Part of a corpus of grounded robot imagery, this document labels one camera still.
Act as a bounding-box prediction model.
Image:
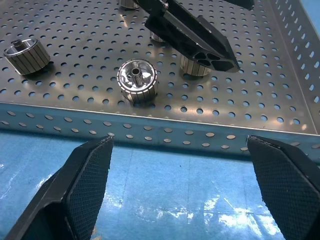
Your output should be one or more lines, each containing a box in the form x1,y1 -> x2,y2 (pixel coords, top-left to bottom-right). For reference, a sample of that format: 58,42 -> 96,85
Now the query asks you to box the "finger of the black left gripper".
226,0 -> 255,11
132,0 -> 241,73

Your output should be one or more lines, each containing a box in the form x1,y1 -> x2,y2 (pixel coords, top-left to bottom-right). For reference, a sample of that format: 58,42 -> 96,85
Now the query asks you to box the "blue plastic table cover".
0,129 -> 320,240

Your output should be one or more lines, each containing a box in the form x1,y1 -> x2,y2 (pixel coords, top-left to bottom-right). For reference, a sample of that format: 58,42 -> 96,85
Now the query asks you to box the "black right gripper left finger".
4,136 -> 115,240

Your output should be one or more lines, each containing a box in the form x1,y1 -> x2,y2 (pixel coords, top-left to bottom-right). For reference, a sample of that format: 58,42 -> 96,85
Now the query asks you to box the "ribbed metal roller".
116,59 -> 159,105
117,0 -> 141,10
149,31 -> 168,43
2,38 -> 51,76
179,54 -> 212,77

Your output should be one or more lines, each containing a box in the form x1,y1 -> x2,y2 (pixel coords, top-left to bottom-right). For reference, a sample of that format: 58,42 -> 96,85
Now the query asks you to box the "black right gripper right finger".
246,134 -> 320,240

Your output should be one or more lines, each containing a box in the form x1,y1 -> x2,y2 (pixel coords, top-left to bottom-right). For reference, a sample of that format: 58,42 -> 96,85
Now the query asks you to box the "perforated steel tray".
0,0 -> 320,163

